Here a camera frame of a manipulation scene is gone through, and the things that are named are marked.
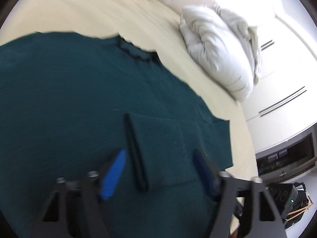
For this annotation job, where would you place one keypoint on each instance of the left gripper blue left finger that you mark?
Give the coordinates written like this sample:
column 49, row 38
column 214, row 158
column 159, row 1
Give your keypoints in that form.
column 110, row 174

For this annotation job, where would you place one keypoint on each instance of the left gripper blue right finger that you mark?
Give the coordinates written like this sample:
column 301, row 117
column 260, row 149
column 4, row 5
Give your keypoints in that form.
column 208, row 173

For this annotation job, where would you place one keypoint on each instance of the dark green knit sweater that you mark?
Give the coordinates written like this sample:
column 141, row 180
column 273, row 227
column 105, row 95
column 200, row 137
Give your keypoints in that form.
column 69, row 101

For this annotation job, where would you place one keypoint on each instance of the grey tv cabinet shelf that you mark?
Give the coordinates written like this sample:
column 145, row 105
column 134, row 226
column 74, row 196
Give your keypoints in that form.
column 288, row 159

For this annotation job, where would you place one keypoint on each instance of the white folded duvet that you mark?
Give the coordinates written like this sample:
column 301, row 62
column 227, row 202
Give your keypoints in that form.
column 224, row 45

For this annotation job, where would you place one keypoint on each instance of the beige bed mattress sheet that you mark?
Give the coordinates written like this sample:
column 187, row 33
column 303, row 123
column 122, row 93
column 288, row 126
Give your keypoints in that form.
column 150, row 26

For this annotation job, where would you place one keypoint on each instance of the black box with cables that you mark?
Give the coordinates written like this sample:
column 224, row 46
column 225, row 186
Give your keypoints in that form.
column 292, row 201

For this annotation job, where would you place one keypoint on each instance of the white wardrobe with black handles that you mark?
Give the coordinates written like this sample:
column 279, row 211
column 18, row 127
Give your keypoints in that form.
column 283, row 103

